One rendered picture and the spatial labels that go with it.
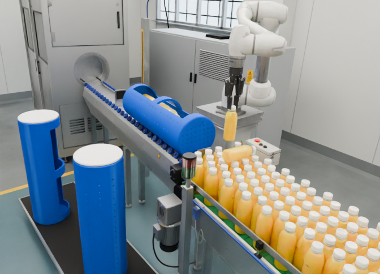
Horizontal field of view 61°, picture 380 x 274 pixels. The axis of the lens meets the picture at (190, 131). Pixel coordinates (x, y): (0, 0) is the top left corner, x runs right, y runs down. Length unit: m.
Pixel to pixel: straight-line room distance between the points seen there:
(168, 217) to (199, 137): 0.53
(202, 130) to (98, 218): 0.81
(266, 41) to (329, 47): 2.81
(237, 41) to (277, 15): 0.58
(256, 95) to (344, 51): 2.15
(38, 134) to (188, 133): 1.13
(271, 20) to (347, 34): 2.25
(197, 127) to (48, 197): 1.37
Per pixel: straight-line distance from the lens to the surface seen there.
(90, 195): 1.94
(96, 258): 2.22
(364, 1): 4.34
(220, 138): 2.51
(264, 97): 2.45
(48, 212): 2.88
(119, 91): 3.06
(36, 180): 2.74
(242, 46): 1.72
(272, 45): 1.72
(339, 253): 1.30
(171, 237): 1.93
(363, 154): 4.51
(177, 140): 1.94
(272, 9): 2.23
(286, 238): 1.37
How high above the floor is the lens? 1.89
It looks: 22 degrees down
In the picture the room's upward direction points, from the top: 3 degrees clockwise
